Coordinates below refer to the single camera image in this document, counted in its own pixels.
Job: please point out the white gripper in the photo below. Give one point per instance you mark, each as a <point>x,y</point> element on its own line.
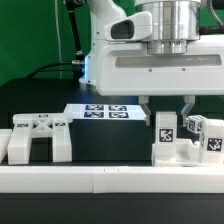
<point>127,69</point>

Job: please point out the white chair seat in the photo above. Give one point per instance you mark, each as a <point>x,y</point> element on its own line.
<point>184,153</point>

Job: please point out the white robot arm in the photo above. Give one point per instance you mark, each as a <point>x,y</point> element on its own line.
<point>167,47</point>

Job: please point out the white tagged cube nut right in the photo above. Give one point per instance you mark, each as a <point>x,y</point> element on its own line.
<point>194,123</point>

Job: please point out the white sheet with tags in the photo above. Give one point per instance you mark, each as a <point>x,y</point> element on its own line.
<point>105,111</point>

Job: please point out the white left fence bar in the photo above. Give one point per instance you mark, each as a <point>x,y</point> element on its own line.
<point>5,135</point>

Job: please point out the white fence bar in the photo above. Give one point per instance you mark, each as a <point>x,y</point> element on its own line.
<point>5,135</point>
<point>61,179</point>

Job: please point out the white front fence bar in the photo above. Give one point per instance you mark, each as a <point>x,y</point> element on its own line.
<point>61,179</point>

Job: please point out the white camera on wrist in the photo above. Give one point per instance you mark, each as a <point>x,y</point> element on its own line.
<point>133,28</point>

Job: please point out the white chair back frame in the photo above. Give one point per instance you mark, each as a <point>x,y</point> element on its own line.
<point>40,125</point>

